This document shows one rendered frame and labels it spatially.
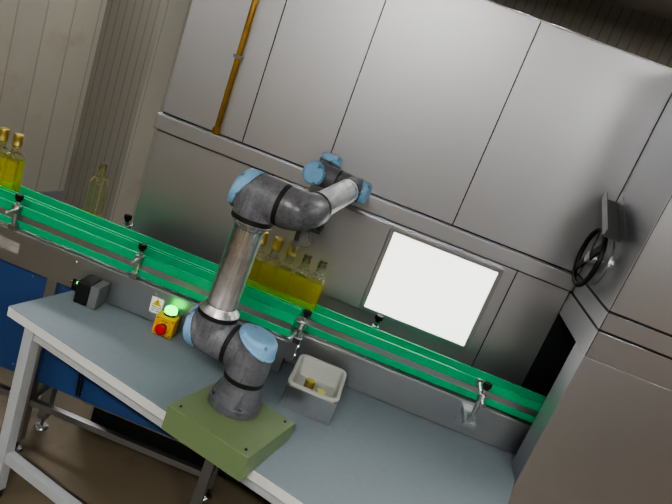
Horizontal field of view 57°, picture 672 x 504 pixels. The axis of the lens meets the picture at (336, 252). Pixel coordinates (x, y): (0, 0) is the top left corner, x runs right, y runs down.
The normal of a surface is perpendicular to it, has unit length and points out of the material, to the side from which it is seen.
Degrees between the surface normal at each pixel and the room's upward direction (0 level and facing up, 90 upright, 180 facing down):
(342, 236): 90
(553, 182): 90
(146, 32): 90
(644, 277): 90
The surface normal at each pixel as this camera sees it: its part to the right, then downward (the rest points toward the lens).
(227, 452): -0.40, 0.14
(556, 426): -0.15, 0.25
